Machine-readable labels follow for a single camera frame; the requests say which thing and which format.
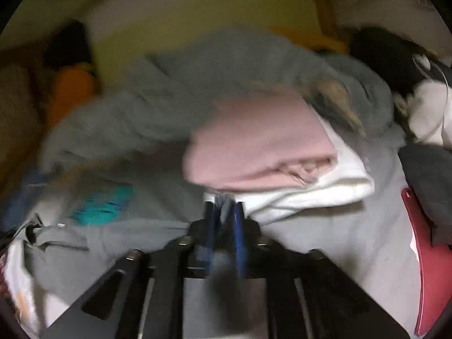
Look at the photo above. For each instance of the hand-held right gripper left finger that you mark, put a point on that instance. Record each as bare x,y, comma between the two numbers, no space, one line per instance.
212,233

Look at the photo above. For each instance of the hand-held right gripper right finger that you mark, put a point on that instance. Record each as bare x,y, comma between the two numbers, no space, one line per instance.
238,240

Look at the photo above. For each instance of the grey monster print sweatshirt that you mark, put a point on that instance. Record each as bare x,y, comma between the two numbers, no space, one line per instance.
106,240

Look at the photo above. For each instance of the folded pink garment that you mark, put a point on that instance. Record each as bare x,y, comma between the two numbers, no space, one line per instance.
254,141

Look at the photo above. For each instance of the folded white garment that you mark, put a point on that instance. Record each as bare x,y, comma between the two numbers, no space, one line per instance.
335,187

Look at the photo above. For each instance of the grey duvet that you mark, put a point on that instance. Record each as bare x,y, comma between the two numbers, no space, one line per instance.
176,95

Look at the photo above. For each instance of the tan cloth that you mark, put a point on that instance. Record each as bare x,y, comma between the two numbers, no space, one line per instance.
335,95

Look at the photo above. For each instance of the blue bolster pillow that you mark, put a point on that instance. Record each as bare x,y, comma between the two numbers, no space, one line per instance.
21,197

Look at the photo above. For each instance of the charcoal grey cloth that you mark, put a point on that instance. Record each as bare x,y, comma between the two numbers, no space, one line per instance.
423,176

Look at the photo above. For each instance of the maroon flat item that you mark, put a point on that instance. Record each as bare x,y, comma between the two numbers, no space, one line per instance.
434,272

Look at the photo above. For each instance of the orange carrot plush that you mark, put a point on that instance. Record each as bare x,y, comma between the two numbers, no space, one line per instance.
70,88

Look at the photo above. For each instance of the white plush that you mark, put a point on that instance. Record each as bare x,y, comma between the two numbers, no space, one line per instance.
427,113

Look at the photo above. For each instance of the black pillow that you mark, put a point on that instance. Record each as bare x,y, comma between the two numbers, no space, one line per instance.
70,42

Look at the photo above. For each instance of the black clothing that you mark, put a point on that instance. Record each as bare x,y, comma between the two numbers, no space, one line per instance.
381,49

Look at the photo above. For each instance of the wooden bed frame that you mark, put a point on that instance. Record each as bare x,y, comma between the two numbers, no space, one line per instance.
323,0

